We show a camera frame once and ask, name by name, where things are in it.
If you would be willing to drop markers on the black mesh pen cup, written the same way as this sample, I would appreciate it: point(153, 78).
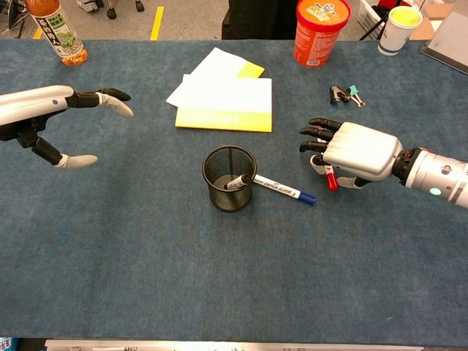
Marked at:
point(230, 201)

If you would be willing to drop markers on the orange red snack canister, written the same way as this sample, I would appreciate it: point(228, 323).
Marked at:
point(317, 38)

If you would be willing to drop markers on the long yellow floor tape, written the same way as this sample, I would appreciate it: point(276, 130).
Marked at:
point(157, 22)

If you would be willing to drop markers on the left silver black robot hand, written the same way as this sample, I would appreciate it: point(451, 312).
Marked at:
point(29, 104)

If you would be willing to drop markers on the red cap whiteboard marker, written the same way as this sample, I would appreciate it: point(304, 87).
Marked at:
point(331, 181)

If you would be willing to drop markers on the black cap whiteboard marker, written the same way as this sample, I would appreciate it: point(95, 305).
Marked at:
point(237, 181)

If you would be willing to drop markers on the blue cap whiteboard marker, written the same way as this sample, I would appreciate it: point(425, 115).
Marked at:
point(281, 187)

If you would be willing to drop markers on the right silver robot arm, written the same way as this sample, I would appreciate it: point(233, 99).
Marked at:
point(438, 175)

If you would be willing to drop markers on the short yellow floor tape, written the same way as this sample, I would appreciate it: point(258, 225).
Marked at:
point(38, 33)

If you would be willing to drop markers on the yellow white Lexicon notebook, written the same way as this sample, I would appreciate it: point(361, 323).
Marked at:
point(226, 106)

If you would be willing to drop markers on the brown cardboard box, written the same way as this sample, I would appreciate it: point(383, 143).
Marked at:
point(424, 29)

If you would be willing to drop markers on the orange tea bottle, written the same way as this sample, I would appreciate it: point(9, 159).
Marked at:
point(58, 34)

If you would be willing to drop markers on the white paper cup yellow lid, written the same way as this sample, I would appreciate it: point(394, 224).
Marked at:
point(395, 34)

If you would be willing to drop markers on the white plastic basket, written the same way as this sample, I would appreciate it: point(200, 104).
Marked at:
point(367, 16)

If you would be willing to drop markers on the blue printed package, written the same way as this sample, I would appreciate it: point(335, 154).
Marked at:
point(6, 344)

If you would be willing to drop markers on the blue felt table mat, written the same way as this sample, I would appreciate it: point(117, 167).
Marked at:
point(146, 256)

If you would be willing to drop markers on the aluminium rail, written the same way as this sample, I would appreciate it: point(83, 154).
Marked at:
point(256, 345)

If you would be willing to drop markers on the person in black clothes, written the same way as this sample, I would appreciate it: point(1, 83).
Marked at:
point(259, 18)

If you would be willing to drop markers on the office chair wheel base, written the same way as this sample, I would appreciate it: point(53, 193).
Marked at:
point(111, 12)

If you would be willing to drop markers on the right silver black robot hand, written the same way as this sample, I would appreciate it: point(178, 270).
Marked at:
point(362, 150)

